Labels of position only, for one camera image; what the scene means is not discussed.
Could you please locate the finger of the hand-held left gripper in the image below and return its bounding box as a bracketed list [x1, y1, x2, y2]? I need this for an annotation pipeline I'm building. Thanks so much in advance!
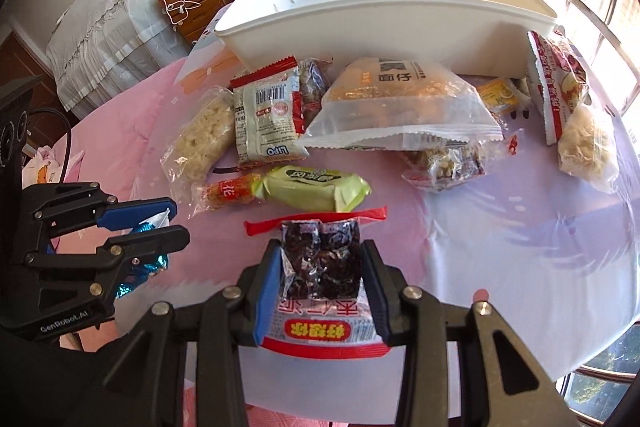
[22, 184, 178, 232]
[24, 225, 191, 304]

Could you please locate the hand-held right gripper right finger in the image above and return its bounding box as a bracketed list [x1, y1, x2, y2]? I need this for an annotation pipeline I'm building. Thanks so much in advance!
[360, 239, 576, 427]

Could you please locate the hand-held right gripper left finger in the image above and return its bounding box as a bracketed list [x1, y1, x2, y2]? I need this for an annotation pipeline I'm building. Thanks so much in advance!
[102, 238, 286, 427]

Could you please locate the shiny blue foil packet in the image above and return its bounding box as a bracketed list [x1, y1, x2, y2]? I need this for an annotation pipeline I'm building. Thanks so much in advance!
[115, 212, 173, 300]

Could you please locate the dark date snack packet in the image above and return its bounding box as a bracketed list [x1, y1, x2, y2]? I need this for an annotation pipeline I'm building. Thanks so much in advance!
[244, 206, 396, 358]

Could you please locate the clear rice puff packet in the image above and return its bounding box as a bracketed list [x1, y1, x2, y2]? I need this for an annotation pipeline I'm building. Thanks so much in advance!
[161, 87, 236, 182]

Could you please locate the white red biscuit packet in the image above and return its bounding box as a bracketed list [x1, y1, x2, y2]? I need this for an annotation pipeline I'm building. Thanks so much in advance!
[229, 58, 311, 166]

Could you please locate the white plastic bin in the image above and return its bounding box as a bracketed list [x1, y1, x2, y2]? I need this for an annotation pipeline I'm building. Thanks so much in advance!
[215, 0, 558, 75]

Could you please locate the pink printed blanket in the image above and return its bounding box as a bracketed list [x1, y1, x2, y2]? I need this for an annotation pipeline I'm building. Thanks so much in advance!
[20, 57, 201, 258]

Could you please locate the orange red candy packet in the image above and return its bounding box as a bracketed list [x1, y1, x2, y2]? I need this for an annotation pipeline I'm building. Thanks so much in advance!
[190, 173, 263, 215]

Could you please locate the green snack packet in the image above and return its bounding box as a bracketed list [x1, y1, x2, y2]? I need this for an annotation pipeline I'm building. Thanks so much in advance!
[252, 165, 373, 214]

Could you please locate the clear nut candy packet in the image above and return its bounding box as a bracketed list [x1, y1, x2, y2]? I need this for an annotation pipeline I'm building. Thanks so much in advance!
[400, 142, 488, 192]

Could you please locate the white lace furniture cover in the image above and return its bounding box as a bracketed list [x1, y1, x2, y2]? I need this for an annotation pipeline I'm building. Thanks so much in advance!
[46, 0, 196, 112]

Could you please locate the large clear orange cracker bag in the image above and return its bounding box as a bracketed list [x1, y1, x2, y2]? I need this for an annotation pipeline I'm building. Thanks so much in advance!
[300, 57, 506, 150]

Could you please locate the dark nut snack packet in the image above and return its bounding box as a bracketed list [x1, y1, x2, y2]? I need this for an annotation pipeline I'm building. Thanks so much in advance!
[297, 57, 333, 122]

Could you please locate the small yellow snack packet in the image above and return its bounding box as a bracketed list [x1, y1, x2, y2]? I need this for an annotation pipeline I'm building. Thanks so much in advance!
[475, 77, 523, 118]

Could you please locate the clear white puffed snack packet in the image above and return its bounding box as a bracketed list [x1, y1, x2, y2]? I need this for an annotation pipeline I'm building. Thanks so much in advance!
[557, 104, 621, 195]

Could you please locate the red white snack packet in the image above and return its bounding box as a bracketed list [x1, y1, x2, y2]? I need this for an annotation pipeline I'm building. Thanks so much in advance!
[527, 31, 588, 145]

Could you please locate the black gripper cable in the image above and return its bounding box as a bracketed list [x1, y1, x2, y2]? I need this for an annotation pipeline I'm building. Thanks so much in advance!
[30, 107, 73, 188]

